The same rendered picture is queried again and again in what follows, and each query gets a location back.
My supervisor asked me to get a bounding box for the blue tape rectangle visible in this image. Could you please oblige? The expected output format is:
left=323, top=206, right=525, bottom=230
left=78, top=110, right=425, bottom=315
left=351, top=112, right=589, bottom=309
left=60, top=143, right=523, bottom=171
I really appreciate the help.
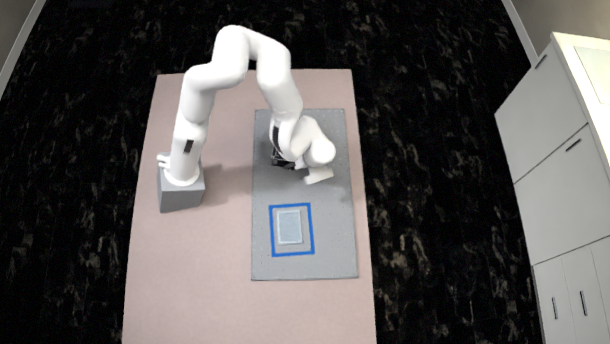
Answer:
left=269, top=202, right=315, bottom=257

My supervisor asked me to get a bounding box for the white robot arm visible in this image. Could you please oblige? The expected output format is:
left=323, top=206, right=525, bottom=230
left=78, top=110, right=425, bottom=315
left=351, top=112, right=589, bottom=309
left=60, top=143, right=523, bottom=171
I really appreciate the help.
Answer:
left=157, top=26, right=335, bottom=187

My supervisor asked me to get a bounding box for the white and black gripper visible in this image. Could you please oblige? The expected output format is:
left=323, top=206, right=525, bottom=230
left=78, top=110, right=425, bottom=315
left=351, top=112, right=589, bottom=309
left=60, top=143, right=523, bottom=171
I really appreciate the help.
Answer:
left=284, top=156, right=307, bottom=171

